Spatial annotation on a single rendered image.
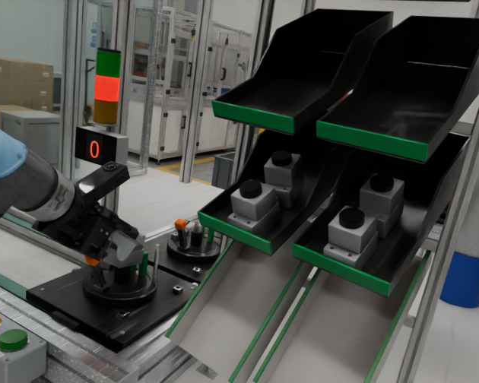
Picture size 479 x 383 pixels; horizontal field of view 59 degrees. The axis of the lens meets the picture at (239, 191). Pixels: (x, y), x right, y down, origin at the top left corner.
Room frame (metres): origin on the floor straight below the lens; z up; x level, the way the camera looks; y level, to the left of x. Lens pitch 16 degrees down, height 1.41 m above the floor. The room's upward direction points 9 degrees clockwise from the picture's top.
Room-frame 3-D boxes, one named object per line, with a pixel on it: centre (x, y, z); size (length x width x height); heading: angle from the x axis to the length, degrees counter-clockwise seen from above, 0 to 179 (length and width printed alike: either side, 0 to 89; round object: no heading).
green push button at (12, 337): (0.55, 0.31, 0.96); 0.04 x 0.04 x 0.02
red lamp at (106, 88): (0.93, 0.32, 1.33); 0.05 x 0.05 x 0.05
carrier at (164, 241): (0.97, 0.09, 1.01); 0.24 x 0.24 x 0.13; 63
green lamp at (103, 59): (0.93, 0.32, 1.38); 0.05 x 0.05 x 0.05
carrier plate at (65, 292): (0.74, 0.20, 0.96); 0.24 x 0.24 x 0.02; 63
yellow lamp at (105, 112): (0.93, 0.32, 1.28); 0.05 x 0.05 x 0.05
